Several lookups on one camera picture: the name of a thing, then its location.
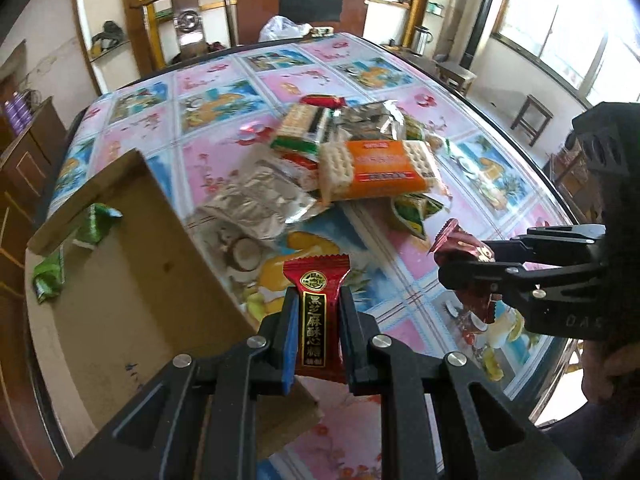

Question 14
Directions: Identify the white plastic bag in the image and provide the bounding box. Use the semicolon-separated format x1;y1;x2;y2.
257;15;314;44

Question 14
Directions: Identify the shallow cardboard box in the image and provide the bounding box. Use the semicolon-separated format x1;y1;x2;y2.
25;149;321;461

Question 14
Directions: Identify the red snack packet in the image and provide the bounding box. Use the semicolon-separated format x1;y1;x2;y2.
300;93;347;110

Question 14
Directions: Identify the plain silver foil packet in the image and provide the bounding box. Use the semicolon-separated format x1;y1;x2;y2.
197;167;321;241

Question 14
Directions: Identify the green black striped cracker packet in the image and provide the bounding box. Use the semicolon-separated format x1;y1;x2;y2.
272;102;346;153

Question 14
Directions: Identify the person's right hand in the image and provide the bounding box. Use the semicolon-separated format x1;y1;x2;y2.
582;345;640;403

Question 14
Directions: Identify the green pea snack packet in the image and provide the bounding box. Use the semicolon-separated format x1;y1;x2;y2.
392;191;451;240

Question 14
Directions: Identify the silver foil packet dark print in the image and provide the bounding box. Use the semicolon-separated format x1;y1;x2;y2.
332;101;407;143

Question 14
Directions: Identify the dark bundle on shelf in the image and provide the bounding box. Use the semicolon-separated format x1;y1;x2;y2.
90;20;127;59

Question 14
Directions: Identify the small green snack packet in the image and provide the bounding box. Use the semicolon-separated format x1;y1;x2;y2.
31;249;67;304
74;203;124;249

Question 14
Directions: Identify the red candy packet black label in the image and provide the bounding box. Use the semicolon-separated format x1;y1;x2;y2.
282;254;351;386
432;217;497;326

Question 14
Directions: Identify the brown wooden sideboard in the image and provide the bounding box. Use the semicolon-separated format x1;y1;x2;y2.
0;95;69;281

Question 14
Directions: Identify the yellow label cracker packet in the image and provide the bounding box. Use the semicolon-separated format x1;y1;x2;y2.
270;137;322;191

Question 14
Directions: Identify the green packet with yellow label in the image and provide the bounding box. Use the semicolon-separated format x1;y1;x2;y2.
402;115;432;144

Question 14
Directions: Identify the purple spray can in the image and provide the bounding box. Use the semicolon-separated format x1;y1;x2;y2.
15;91;34;128
4;97;23;136

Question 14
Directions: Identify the white glass shelf unit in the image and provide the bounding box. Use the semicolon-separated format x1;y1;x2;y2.
74;0;147;96

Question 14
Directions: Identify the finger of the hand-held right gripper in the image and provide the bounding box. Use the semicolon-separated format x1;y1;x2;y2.
439;259;547;302
487;226;606;266

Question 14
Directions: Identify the tall black cylinder appliance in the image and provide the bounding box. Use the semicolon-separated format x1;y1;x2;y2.
459;0;499;72

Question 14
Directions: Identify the bright window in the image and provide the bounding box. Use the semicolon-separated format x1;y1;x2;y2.
492;0;640;107

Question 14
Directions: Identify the carved wooden chair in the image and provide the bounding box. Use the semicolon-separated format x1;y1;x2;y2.
129;0;237;70

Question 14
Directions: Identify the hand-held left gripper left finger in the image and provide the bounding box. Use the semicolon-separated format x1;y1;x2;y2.
57;285;302;480

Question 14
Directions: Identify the orange label cracker packet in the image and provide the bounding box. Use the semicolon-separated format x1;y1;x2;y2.
319;139;444;204

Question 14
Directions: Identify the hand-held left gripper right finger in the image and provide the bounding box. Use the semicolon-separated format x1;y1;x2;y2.
337;285;583;480

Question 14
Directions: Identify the steel electric kettle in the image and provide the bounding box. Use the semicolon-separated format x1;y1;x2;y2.
410;25;434;56

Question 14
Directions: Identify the low wooden side table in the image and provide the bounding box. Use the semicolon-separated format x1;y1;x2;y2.
436;60;479;97

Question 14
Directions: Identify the dark wooden stool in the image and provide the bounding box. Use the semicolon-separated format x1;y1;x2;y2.
510;93;554;149

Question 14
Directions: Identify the wooden television cabinet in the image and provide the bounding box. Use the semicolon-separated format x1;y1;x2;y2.
234;0;372;45

